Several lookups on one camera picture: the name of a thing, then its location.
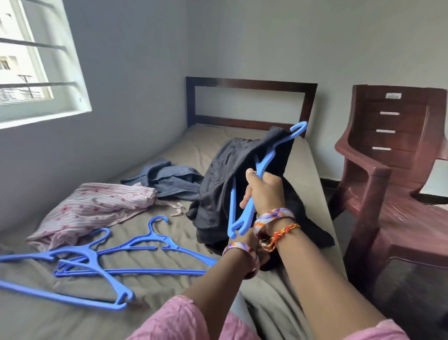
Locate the person's right hand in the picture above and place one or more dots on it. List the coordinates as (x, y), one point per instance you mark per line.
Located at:
(266, 193)

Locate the white chair label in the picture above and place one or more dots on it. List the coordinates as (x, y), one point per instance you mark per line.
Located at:
(393, 96)

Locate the person's left hand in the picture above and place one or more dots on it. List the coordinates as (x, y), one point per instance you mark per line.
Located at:
(245, 242)

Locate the blue striped shirt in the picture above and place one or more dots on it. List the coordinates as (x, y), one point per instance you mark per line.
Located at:
(168, 179)

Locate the pink floral striped garment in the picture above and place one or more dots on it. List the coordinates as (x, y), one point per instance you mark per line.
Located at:
(91, 207)

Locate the striped orange purple bangle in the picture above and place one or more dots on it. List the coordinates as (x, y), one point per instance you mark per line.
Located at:
(241, 249)

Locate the white framed window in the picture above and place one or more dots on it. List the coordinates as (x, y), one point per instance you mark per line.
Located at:
(49, 98)

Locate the dark wooden bed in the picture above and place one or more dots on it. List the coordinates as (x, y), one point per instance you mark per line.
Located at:
(252, 84)

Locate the pile of blue hangers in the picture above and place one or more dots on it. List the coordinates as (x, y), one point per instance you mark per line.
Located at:
(91, 256)

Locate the maroon plastic chair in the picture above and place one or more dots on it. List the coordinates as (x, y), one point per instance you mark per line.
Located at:
(399, 210)

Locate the striped white purple bangle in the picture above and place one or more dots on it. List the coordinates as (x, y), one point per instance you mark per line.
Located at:
(273, 217)

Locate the bed with beige sheet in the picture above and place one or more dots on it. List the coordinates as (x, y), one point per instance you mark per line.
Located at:
(308, 182)

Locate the person's left forearm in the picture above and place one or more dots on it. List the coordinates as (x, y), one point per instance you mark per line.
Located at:
(217, 294)

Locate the blue plastic hanger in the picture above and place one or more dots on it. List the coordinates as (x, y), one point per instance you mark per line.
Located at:
(264, 160)

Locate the person's right forearm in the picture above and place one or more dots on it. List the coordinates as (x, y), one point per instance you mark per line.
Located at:
(322, 287)

